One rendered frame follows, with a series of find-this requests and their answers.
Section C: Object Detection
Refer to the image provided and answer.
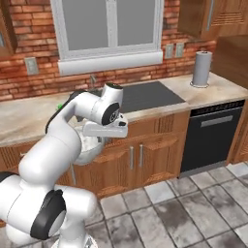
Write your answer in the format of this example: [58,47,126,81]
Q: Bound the black dishwasher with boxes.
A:
[179,99,246,178]

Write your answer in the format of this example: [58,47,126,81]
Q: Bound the wooden drawer front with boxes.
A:
[0,140,38,172]

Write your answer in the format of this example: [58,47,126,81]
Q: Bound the silver wall cupboard handle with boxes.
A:
[205,0,215,32]

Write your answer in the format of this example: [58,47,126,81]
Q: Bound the silver cupboard door handle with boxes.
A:
[70,163,78,186]
[138,143,144,169]
[128,145,135,171]

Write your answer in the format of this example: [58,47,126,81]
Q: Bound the wooden base cabinet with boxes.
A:
[227,103,248,165]

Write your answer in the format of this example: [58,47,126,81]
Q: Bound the wooden wall cupboard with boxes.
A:
[176,0,248,40]
[0,0,18,59]

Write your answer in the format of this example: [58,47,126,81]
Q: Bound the dark grey sink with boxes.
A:
[88,80,187,114]

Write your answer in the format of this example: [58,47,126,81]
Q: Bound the wooden tall cabinet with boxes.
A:
[210,34,248,90]

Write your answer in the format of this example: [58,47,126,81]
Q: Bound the wooden panel under sink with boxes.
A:
[123,110,191,140]

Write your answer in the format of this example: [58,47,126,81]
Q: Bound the grey wall outlet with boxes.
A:
[164,43,175,60]
[174,42,185,59]
[24,56,40,77]

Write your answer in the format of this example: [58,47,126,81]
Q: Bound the wooden cupboard door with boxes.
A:
[74,139,137,199]
[134,131,190,189]

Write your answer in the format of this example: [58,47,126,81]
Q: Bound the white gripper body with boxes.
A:
[82,121,129,139]

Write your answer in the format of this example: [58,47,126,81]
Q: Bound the silver dishwasher handle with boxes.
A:
[200,114,234,129]

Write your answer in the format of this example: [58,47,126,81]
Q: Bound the white paper towel roll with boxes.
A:
[189,50,213,89]

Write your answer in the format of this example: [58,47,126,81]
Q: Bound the white framed window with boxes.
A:
[49,0,165,78]

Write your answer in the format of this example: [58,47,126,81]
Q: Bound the metal tap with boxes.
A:
[89,74,98,90]

